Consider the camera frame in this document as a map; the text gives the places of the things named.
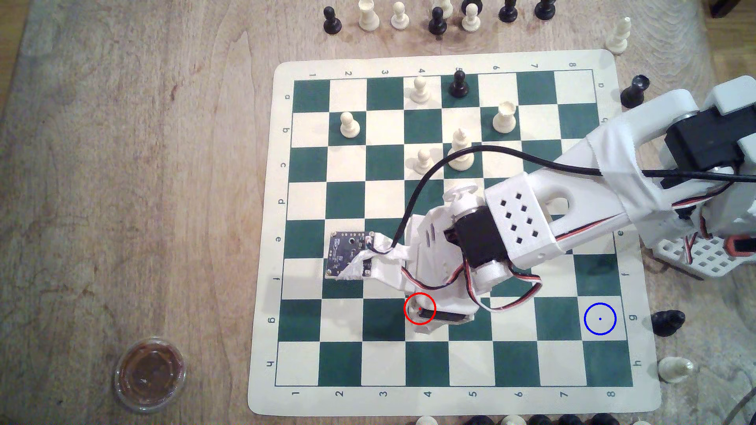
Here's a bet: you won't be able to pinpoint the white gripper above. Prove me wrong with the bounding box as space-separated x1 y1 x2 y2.
400 204 492 335

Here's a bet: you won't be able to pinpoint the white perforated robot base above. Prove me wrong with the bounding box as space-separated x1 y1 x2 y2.
652 231 756 280

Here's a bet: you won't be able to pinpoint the green and white chess mat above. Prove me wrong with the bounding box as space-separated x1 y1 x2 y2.
247 49 662 417

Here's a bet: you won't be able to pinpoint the white king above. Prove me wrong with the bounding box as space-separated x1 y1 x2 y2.
447 128 476 172

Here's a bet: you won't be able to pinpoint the white rook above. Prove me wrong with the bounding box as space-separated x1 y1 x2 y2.
358 0 380 33
492 102 518 134

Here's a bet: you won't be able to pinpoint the black knight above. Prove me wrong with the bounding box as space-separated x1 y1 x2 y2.
650 310 686 338

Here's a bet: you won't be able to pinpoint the white knight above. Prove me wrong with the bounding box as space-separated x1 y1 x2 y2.
657 357 696 384

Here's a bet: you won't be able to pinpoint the white cloth tape wrap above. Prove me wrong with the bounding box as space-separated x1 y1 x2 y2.
586 115 674 232

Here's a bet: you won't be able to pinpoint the clear plastic cup brown contents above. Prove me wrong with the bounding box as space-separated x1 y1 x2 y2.
113 336 188 413

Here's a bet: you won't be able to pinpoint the black rook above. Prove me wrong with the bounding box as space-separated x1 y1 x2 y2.
620 74 651 109

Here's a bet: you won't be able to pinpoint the orange clamp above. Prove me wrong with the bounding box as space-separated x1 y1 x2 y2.
726 235 756 257

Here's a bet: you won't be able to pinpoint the white bishop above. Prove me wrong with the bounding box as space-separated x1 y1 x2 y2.
605 17 632 55

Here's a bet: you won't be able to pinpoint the red white black servo wires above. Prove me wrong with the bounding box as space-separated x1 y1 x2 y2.
463 198 718 314

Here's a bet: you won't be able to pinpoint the bare camera circuit board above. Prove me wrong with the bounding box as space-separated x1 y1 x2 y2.
324 231 379 279

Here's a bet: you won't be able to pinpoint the black camera cable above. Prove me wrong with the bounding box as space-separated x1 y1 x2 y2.
369 146 756 256

